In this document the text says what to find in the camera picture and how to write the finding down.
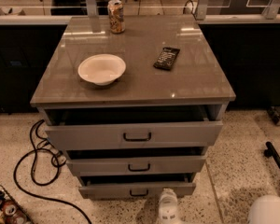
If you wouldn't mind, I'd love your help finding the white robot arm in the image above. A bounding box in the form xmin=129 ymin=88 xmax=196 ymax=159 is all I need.
xmin=158 ymin=189 xmax=280 ymax=224

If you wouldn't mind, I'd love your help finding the wire basket of cans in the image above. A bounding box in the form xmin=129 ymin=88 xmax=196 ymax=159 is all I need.
xmin=0 ymin=185 xmax=34 ymax=224

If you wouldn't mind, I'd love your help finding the dark object on floor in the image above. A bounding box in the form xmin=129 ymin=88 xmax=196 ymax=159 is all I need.
xmin=268 ymin=106 xmax=280 ymax=126

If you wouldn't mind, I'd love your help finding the grey top drawer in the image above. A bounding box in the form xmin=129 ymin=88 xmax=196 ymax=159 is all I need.
xmin=44 ymin=105 xmax=224 ymax=151

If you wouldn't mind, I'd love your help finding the black snack bar wrapper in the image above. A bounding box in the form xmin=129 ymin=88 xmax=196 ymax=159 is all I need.
xmin=153 ymin=47 xmax=180 ymax=71

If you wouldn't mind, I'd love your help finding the white bowl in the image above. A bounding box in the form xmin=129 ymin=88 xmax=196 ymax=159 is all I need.
xmin=77 ymin=54 xmax=126 ymax=86

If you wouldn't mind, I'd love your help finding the black bar on floor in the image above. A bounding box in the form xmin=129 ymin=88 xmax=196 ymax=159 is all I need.
xmin=263 ymin=142 xmax=280 ymax=170

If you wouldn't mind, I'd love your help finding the grey bottom drawer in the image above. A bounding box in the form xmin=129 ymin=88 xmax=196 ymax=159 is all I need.
xmin=79 ymin=173 xmax=196 ymax=200

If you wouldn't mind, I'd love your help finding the grey drawer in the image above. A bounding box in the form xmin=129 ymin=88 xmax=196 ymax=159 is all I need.
xmin=67 ymin=147 xmax=205 ymax=176
xmin=79 ymin=173 xmax=196 ymax=200
xmin=44 ymin=105 xmax=224 ymax=151

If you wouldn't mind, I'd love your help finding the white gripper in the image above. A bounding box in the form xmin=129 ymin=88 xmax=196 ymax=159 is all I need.
xmin=158 ymin=189 xmax=181 ymax=224

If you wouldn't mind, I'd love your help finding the yellow drink can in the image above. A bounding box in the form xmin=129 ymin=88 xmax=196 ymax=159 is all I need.
xmin=107 ymin=0 xmax=125 ymax=34

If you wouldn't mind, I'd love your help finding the grey middle drawer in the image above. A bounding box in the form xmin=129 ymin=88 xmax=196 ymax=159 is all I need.
xmin=67 ymin=147 xmax=205 ymax=176

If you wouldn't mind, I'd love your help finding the grey drawer cabinet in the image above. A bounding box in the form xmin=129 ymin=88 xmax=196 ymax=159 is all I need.
xmin=29 ymin=14 xmax=237 ymax=191

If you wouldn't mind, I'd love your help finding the black floor cable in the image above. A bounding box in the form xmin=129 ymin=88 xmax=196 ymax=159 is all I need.
xmin=13 ymin=119 xmax=93 ymax=224

